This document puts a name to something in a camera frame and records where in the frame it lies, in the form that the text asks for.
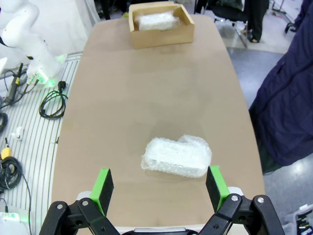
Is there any person in purple jacket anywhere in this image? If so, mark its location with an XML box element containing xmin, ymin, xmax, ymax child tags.
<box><xmin>249</xmin><ymin>0</ymin><xmax>313</xmax><ymax>176</ymax></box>

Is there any black cable connector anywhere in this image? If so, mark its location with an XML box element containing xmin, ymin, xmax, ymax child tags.
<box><xmin>8</xmin><ymin>63</ymin><xmax>24</xmax><ymax>98</ymax></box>

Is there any open brown cardboard box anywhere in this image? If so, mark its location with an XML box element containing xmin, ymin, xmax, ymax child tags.
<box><xmin>128</xmin><ymin>1</ymin><xmax>196</xmax><ymax>49</ymax></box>

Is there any white plastic bin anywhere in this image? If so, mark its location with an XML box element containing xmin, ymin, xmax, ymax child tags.
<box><xmin>285</xmin><ymin>204</ymin><xmax>313</xmax><ymax>235</ymax></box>

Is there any black coiled cable with plug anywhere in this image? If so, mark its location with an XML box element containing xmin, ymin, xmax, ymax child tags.
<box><xmin>39</xmin><ymin>80</ymin><xmax>68</xmax><ymax>119</ymax></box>

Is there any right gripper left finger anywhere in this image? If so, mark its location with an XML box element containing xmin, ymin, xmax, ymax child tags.
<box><xmin>39</xmin><ymin>168</ymin><xmax>122</xmax><ymax>235</ymax></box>

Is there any thick black cable bundle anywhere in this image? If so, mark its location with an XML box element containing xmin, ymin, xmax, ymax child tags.
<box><xmin>0</xmin><ymin>156</ymin><xmax>23</xmax><ymax>192</ymax></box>

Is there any black office chair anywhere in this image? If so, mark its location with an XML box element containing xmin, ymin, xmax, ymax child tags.
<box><xmin>210</xmin><ymin>0</ymin><xmax>249</xmax><ymax>48</ymax></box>

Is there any white box with green light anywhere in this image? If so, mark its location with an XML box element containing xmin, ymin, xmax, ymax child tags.
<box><xmin>0</xmin><ymin>211</ymin><xmax>28</xmax><ymax>235</ymax></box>

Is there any bubble-wrapped white clock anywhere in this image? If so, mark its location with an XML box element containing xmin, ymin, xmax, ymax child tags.
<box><xmin>141</xmin><ymin>134</ymin><xmax>213</xmax><ymax>178</ymax></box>

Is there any person in black trousers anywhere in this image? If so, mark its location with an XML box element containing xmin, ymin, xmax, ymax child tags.
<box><xmin>246</xmin><ymin>0</ymin><xmax>269</xmax><ymax>44</ymax></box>

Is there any yellow plug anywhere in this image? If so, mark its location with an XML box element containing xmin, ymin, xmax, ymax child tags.
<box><xmin>1</xmin><ymin>138</ymin><xmax>13</xmax><ymax>160</ymax></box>

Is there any film-wrapped white clock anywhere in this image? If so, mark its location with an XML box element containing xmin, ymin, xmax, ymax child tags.
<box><xmin>134</xmin><ymin>11</ymin><xmax>183</xmax><ymax>31</ymax></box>

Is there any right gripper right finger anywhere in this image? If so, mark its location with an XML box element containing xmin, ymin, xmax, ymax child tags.
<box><xmin>199</xmin><ymin>165</ymin><xmax>286</xmax><ymax>235</ymax></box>

